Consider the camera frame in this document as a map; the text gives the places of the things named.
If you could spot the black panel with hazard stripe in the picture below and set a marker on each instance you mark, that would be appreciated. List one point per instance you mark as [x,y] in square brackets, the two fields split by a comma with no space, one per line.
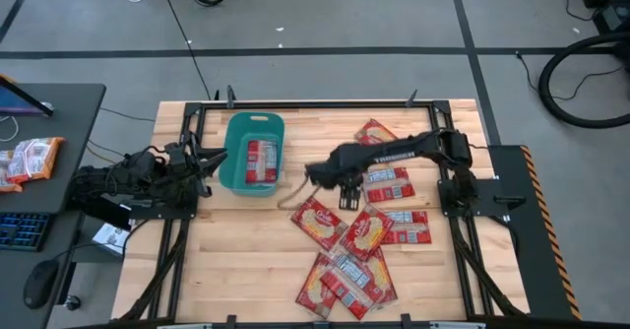
[522,250]

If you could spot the white booklet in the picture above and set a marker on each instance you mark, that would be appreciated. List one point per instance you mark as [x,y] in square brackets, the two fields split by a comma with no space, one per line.
[110,238]

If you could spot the black equipment box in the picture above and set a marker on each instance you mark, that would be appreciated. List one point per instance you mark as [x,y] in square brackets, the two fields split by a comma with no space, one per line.
[610,4]

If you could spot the red popcorn bag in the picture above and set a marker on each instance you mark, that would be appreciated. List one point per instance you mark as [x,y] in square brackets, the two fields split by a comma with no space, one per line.
[352,284]
[411,228]
[311,292]
[261,161]
[388,275]
[317,223]
[389,186]
[366,233]
[374,133]

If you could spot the dark grey desk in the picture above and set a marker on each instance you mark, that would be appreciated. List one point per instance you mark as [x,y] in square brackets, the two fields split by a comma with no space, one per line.
[74,122]

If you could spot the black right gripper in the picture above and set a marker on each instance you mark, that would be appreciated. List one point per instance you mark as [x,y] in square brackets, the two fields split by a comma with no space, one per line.
[339,164]

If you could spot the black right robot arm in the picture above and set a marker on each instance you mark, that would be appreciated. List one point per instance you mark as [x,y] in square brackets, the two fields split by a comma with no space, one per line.
[418,147]

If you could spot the black keyboard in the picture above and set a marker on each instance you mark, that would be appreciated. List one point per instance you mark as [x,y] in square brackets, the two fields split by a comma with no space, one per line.
[22,230]

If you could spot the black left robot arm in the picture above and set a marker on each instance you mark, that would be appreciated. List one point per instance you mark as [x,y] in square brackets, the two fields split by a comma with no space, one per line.
[133,176]

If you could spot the black caster wheel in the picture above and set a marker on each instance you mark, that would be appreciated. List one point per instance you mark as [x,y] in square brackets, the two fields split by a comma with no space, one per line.
[72,303]

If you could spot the computer monitor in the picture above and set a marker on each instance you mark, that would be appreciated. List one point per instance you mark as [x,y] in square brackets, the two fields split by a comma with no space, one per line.
[15,100]

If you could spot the teal plastic basket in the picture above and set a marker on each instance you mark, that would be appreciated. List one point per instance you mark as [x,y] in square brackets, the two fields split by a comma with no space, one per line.
[231,171]

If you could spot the black computer mouse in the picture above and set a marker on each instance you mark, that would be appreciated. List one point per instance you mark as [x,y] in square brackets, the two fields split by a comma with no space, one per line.
[40,284]

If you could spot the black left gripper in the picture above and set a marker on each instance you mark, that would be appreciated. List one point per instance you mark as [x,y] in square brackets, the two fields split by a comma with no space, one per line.
[183,169]

